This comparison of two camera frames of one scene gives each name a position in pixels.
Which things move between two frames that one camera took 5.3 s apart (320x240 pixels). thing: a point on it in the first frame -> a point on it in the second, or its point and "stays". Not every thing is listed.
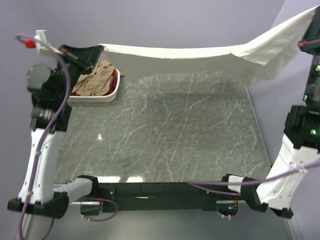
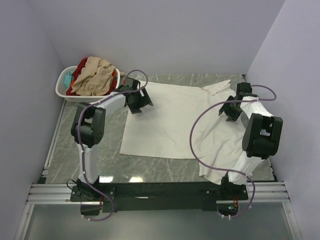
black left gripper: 86,58 -> 144,101
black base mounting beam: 122,197 stays
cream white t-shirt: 272,51 -> 185,122
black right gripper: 311,39 -> 234,116
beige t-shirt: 96,82 stays
